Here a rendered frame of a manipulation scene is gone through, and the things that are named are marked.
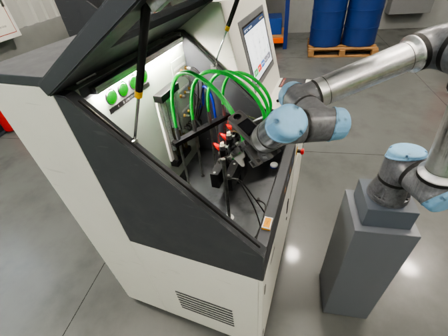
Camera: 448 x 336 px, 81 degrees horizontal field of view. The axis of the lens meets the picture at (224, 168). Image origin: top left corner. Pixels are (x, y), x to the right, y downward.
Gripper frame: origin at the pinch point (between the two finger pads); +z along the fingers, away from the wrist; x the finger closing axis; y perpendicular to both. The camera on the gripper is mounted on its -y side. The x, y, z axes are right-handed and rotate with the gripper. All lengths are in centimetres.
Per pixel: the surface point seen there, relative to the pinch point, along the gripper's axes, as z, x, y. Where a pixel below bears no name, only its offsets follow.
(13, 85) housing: -3, -44, -50
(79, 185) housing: 22, -51, -23
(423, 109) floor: 177, 284, 87
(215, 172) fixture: 28.3, -6.0, 1.8
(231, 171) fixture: 26.6, -0.4, 5.5
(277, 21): 384, 356, -178
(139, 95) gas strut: -19.9, -19.7, -23.6
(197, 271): 30, -36, 30
